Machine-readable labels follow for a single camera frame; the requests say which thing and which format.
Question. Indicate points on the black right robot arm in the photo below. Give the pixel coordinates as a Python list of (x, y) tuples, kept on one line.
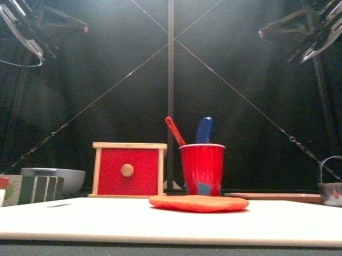
[(332, 8)]

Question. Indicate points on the green white striped block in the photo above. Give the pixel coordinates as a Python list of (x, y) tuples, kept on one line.
[(34, 189)]

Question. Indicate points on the brown wooden board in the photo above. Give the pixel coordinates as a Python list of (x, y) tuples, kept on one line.
[(274, 197)]

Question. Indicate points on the grey bowl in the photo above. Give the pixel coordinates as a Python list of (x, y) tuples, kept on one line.
[(67, 178)]

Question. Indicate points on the red wooden box with knob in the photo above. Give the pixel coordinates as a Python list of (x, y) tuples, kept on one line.
[(129, 170)]

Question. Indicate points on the black vertical frame pole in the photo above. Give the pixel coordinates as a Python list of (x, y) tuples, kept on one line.
[(170, 93)]

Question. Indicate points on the red plastic cup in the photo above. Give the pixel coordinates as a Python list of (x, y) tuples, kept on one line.
[(202, 168)]

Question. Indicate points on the white cutting board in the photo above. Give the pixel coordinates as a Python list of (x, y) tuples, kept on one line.
[(169, 220)]

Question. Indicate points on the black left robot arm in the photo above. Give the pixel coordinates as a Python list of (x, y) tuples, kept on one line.
[(10, 6)]

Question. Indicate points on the small metal bucket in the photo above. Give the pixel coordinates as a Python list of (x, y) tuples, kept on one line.
[(332, 190)]

